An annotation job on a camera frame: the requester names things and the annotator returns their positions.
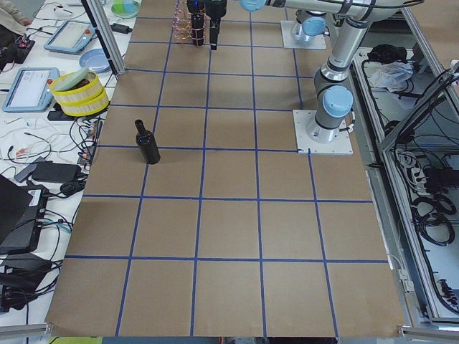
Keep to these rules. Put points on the green bowl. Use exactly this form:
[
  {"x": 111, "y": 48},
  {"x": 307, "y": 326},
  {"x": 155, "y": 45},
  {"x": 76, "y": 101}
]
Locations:
[{"x": 125, "y": 9}]

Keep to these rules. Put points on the black power adapter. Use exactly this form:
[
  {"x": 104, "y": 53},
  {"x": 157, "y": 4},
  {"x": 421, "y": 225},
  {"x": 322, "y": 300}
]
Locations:
[{"x": 47, "y": 171}]

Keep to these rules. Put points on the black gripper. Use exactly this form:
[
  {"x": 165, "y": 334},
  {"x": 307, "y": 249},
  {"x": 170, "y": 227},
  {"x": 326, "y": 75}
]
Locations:
[{"x": 215, "y": 8}]

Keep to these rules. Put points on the crumpled white cloth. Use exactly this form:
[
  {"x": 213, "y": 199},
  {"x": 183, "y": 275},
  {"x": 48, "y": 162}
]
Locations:
[{"x": 393, "y": 76}]

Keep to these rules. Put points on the aluminium frame post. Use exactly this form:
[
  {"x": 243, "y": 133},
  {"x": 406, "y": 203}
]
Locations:
[{"x": 96, "y": 14}]

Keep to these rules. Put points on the teach pendant tablet upper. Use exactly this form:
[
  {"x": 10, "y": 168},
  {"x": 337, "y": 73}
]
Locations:
[{"x": 71, "y": 37}]

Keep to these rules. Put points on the blue plate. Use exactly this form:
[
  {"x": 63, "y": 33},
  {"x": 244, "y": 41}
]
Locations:
[{"x": 95, "y": 60}]

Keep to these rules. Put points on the black laptop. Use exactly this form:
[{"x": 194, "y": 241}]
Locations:
[{"x": 22, "y": 209}]

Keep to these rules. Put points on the dark glass wine bottle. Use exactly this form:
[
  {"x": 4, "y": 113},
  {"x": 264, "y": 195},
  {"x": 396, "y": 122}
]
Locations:
[{"x": 147, "y": 144}]

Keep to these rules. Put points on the dark bottle in rack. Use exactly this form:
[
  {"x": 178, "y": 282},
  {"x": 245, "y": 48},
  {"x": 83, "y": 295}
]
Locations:
[{"x": 197, "y": 28}]

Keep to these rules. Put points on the copper wire wine rack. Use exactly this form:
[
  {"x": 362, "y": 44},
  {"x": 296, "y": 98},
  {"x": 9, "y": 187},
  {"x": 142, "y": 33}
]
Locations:
[{"x": 183, "y": 31}]

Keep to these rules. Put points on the teach pendant tablet lower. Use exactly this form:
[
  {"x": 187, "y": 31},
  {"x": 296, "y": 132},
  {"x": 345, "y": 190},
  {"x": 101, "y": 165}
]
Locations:
[{"x": 30, "y": 92}]

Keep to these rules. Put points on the teach pendant tablet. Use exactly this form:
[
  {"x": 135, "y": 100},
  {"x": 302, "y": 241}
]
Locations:
[
  {"x": 71, "y": 37},
  {"x": 30, "y": 92}
]

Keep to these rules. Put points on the pale green lid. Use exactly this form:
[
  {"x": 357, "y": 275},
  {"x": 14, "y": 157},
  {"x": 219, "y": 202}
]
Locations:
[{"x": 71, "y": 79}]

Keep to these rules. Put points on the yellow bamboo steamer basket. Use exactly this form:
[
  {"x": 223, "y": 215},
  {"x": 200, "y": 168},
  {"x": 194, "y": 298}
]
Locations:
[{"x": 86, "y": 97}]

